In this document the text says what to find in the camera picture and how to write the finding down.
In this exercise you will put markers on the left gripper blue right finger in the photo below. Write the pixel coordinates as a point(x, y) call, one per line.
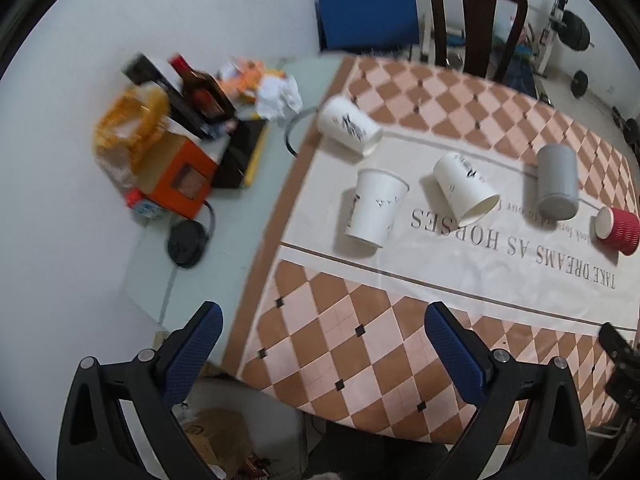
point(462, 353)

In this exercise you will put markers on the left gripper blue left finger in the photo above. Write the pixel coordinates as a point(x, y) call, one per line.
point(185, 351)

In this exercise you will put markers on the white paper cup with birds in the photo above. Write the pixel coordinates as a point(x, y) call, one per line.
point(377, 200)

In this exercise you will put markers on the red corrugated paper cup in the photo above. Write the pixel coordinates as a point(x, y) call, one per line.
point(618, 229)

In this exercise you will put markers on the white paper cup middle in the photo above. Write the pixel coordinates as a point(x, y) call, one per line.
point(468, 194)

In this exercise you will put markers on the white paper cup far left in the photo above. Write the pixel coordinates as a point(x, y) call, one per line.
point(340, 120)

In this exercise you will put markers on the black round lid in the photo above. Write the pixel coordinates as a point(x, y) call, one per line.
point(188, 239)

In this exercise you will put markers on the small red blue carton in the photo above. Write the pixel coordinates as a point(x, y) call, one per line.
point(142, 206)

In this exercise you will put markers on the checkered brown pink tablecloth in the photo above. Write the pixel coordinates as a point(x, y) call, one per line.
point(334, 326)

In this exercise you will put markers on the orange cardboard box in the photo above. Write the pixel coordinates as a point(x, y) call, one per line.
point(176, 174)

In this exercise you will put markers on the grey ribbed mug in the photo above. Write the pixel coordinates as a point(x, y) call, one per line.
point(558, 186)

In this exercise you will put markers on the black and yellow case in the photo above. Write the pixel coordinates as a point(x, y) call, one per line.
point(242, 150)

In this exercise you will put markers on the orange plastic bag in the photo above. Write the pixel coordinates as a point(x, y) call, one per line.
point(135, 121)

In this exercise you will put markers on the small barbell on floor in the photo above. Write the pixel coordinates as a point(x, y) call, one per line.
point(579, 88)

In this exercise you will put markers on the dark wine bottle red cap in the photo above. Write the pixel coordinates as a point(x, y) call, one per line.
point(202, 92)

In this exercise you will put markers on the crumpled white tissue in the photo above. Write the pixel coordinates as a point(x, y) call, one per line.
point(278, 97)

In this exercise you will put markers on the orange snack wrapper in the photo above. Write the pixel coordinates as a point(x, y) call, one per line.
point(240, 78)

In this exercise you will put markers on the black bottle box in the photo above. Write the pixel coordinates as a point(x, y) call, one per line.
point(140, 70)

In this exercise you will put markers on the barbell with black plates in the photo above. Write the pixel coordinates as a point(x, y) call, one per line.
point(573, 32)

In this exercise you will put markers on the blue folder board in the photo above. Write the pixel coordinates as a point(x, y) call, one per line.
point(364, 25)

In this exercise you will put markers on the dark wooden chair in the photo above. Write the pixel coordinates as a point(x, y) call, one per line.
point(479, 30)

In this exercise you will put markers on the white barbell rack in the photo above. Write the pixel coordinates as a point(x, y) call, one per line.
point(545, 42)

